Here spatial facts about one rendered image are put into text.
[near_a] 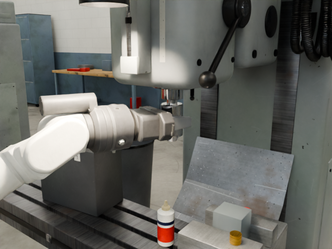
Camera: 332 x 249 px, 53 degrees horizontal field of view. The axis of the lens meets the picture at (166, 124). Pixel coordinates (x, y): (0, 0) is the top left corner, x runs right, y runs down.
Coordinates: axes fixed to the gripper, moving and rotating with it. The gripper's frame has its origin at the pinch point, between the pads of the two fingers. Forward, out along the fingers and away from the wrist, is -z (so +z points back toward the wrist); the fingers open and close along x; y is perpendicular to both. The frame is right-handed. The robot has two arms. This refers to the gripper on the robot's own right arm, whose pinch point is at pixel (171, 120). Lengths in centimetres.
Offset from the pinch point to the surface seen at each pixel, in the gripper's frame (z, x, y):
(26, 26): -91, 722, -52
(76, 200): 13.4, 28.2, 27.3
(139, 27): 10.9, -6.4, -18.4
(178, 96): 0.1, -2.4, -5.6
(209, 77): 2.6, -15.5, -10.6
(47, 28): -136, 732, -49
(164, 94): 2.3, -0.8, -5.8
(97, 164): 9.1, 22.3, 15.5
